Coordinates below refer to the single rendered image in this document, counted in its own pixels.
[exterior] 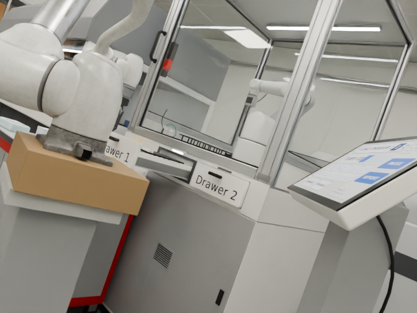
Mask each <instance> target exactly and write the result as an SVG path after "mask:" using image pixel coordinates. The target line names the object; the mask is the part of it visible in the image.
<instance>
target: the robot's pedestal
mask: <svg viewBox="0 0 417 313"><path fill-rule="evenodd" d="M0 182H1V189H2V196H3V200H4V204H6V205H7V206H6V208H5V211H4V214H3V216H2V219H1V223H0V313H66V311H67V310H68V306H69V304H70V301H71V298H72V295H73V293H74V289H75V287H76V284H77V282H78V278H79V275H80V273H81V270H82V267H83V264H84V261H85V259H86V256H87V253H88V250H89V247H90V245H91V242H92V239H93V236H94V233H95V231H96V228H97V225H98V223H99V221H101V222H107V223H111V224H118V225H119V224H120V221H121V219H122V216H123V213H121V212H115V211H110V210H106V209H100V208H96V207H91V206H85V205H81V204H75V203H72V202H66V201H60V200H56V199H50V198H47V197H41V196H35V195H31V194H26V193H20V192H16V191H14V190H13V187H12V183H11V178H10V176H9V171H8V169H7V164H6V162H5V161H4V162H3V163H2V166H1V169H0Z"/></svg>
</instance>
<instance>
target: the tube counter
mask: <svg viewBox="0 0 417 313"><path fill-rule="evenodd" d="M394 155H396V154H380V155H363V156H361V157H360V158H358V159H356V160H354V161H353V162H352V163H382V162H383V161H385V160H387V159H389V158H391V157H392V156H394Z"/></svg>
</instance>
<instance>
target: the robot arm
mask: <svg viewBox="0 0 417 313"><path fill-rule="evenodd" d="M89 2H90V0H46V1H45V2H44V3H43V5H42V6H41V8H40V9H39V10H38V12H37V13H36V15H35V16H34V18H33V19H32V20H31V21H30V23H29V24H27V23H22V24H16V25H14V26H13V27H11V28H10V29H7V30H5V31H4V32H1V33H0V99H3V100H5V101H7V102H10V103H13V104H15V105H18V106H21V107H24V108H27V109H31V110H34V111H39V112H42V113H45V114H46V115H48V116H50V117H52V118H53V119H52V123H51V125H50V128H49V130H48V132H47V134H37V135H36V137H35V138H36V139H37V140H39V141H40V142H41V144H42V145H43V148H44V149H46V150H49V151H52V152H57V153H62V154H65V155H69V156H72V157H76V158H81V159H83V160H88V161H92V162H95V163H99V164H102V165H105V166H109V167H113V164H114V162H113V161H112V160H111V159H110V158H108V157H107V156H106V155H105V148H106V145H107V141H108V139H109V136H110V134H111V132H114V131H115V130H116V129H117V127H118V124H119V122H120V119H121V117H122V115H123V113H124V111H123V106H128V103H129V99H132V96H133V94H134V91H135V88H136V86H137V85H138V83H139V82H140V79H141V75H142V72H143V59H142V58H141V57H139V56H138V55H135V54H132V53H130V54H128V55H127V56H126V57H125V58H124V59H120V58H117V57H115V55H114V52H113V50H112V49H111V48H110V44H111V43H112V42H114V41H116V40H118V39H119V38H121V37H123V36H125V35H127V34H129V33H130V32H132V31H134V30H135V29H137V28H139V26H141V25H142V24H143V23H144V21H145V20H146V18H147V17H148V14H149V12H150V9H151V7H152V4H153V2H154V0H133V8H132V11H131V13H130V14H129V15H128V16H127V17H126V18H124V19H123V20H121V21H120V22H118V23H117V24H115V25H114V26H112V27H111V28H109V29H108V30H106V31H105V32H104V33H103V34H102V35H101V36H100V37H99V39H98V41H97V43H96V45H95V46H93V47H88V48H85V49H84V50H83V51H82V52H81V53H79V54H77V55H75V56H74V57H73V60H72V61H69V60H64V59H65V55H64V52H63V49H62V45H63V44H64V42H65V40H66V39H67V37H68V36H69V34H70V32H71V31H72V29H73V27H74V26H75V24H76V23H77V21H78V19H79V18H80V16H81V14H82V13H83V11H84V10H85V8H86V6H87V5H88V4H89Z"/></svg>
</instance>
